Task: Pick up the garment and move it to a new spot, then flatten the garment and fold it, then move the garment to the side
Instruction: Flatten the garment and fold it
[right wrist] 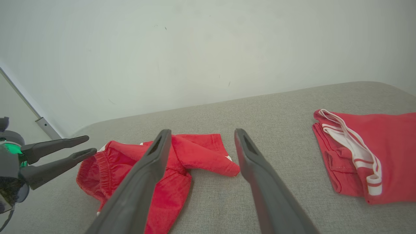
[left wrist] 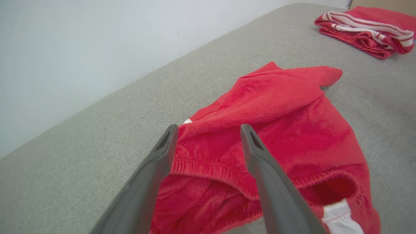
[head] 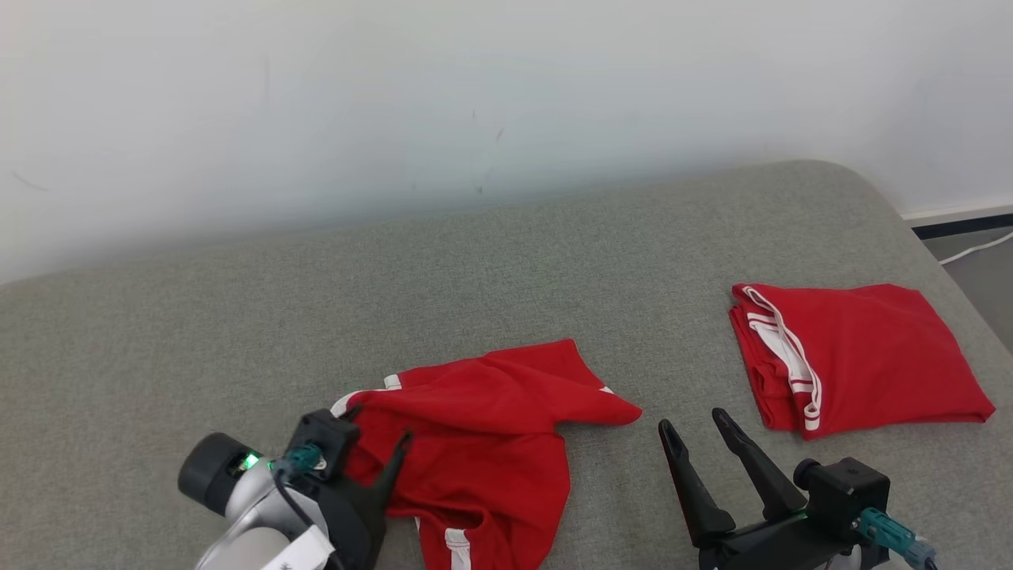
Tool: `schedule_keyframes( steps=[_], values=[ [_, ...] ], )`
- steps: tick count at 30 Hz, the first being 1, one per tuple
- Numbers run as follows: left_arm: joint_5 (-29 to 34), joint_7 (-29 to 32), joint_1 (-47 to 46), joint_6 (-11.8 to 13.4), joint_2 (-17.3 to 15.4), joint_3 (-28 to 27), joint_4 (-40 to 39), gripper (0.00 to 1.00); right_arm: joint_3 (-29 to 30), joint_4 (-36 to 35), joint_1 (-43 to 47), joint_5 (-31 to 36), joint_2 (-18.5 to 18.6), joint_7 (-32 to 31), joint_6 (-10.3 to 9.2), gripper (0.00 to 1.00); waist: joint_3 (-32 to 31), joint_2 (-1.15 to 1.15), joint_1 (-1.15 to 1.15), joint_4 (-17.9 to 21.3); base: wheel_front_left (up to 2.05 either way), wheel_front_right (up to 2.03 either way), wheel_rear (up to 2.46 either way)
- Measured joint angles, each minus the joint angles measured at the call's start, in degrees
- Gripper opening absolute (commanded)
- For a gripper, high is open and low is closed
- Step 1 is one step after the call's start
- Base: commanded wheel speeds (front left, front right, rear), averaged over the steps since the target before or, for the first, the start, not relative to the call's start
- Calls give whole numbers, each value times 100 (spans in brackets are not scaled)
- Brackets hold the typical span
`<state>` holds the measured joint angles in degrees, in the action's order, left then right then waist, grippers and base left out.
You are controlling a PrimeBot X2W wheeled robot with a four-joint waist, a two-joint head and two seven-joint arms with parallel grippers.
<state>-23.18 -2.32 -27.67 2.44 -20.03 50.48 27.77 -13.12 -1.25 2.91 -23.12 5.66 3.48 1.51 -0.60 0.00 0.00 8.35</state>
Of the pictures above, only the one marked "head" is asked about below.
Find black skirting strip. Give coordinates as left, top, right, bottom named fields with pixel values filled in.
left=910, top=214, right=1013, bottom=240

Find teal left camera connector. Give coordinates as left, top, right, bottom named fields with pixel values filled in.
left=273, top=445, right=325, bottom=476

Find white floor cable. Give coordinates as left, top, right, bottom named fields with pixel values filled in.
left=938, top=231, right=1013, bottom=266

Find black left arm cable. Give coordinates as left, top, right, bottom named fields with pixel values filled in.
left=273, top=467, right=349, bottom=570

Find red Bulls 23 jersey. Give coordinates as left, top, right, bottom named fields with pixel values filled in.
left=730, top=283, right=996, bottom=440

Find red shorts with white stripe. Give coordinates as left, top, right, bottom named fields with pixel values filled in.
left=328, top=339, right=643, bottom=570

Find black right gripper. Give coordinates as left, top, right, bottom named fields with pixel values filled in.
left=658, top=408, right=863, bottom=570

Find teal right camera connector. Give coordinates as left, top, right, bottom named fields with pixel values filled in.
left=855, top=508, right=939, bottom=569

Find teal camera connector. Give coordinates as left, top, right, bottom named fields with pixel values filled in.
left=855, top=508, right=939, bottom=569
left=273, top=445, right=325, bottom=476

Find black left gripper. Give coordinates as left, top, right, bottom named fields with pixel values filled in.
left=305, top=404, right=415, bottom=570

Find white paper tag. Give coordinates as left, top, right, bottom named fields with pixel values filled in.
left=261, top=525, right=337, bottom=570

